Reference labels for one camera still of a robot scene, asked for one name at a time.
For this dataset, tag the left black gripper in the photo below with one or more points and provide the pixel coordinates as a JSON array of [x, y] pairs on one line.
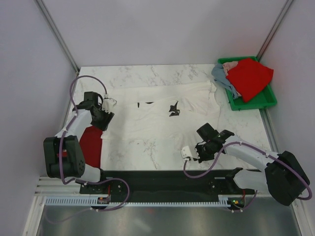
[[104, 125]]

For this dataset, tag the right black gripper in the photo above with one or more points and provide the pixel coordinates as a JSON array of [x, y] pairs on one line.
[[202, 159]]

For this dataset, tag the white t shirt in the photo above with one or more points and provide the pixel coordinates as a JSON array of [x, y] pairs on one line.
[[167, 113]]

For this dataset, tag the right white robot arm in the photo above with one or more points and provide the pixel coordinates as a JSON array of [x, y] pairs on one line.
[[278, 174]]

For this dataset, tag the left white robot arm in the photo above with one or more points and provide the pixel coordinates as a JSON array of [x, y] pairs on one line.
[[64, 158]]

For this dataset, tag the folded red t shirt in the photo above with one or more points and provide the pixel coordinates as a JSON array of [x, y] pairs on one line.
[[91, 144]]

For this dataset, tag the light blue t shirt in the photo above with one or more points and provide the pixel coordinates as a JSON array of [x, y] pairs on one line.
[[220, 78]]

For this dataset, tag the green plastic bin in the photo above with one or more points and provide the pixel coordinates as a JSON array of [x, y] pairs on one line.
[[262, 100]]

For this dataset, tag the red t shirt in bin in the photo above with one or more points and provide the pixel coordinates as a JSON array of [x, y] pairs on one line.
[[249, 78]]

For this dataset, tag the pink t shirt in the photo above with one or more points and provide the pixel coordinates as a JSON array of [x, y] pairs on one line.
[[228, 66]]

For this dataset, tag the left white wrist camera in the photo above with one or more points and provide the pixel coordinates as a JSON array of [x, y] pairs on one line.
[[108, 104]]

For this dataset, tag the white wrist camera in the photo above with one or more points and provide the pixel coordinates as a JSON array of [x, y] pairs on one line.
[[108, 104], [189, 153]]

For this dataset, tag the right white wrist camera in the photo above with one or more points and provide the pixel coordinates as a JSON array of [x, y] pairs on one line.
[[189, 153]]

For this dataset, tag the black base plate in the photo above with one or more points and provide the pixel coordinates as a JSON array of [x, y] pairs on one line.
[[214, 182]]

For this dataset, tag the aluminium frame rail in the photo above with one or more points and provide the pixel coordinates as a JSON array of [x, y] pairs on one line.
[[115, 188]]

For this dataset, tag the white slotted cable duct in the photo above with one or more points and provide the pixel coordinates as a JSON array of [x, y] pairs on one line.
[[89, 201]]

